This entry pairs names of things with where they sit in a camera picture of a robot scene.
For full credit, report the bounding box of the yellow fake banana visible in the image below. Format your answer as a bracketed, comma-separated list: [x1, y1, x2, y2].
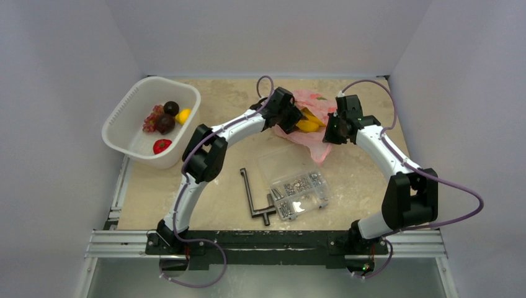
[296, 108, 326, 133]

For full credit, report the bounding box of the pink plastic bag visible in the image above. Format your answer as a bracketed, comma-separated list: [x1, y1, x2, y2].
[274, 89, 337, 165]

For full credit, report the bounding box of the dark purple fake fruit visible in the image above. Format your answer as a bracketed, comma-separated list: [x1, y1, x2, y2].
[154, 114, 176, 135]

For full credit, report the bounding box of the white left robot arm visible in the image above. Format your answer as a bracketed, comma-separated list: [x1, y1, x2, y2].
[153, 87, 303, 254]

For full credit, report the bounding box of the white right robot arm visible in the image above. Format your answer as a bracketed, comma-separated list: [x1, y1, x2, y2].
[323, 95, 438, 253]

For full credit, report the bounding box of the yellow fake lemon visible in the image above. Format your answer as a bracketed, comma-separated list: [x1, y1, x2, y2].
[174, 109, 192, 125]

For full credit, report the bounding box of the dark brown fake fruit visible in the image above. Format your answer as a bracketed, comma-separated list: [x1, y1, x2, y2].
[163, 101, 180, 117]

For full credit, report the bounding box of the red fake tomato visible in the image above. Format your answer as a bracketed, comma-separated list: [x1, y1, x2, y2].
[153, 139, 172, 155]

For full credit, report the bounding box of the red fake grape bunch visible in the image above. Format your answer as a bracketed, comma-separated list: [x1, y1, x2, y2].
[142, 105, 164, 133]

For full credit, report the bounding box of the clear plastic screw box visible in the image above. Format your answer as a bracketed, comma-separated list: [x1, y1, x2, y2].
[257, 145, 332, 221]

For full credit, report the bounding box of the black metal crank tool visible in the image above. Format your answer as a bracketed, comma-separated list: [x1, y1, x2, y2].
[239, 168, 276, 227]

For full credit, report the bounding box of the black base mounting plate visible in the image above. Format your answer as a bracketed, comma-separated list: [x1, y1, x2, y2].
[145, 230, 388, 271]

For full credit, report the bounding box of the white plastic basket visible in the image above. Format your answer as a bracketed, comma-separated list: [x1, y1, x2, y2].
[102, 76, 201, 169]

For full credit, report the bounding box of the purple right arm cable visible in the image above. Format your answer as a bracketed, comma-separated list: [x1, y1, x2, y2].
[337, 79, 485, 281]

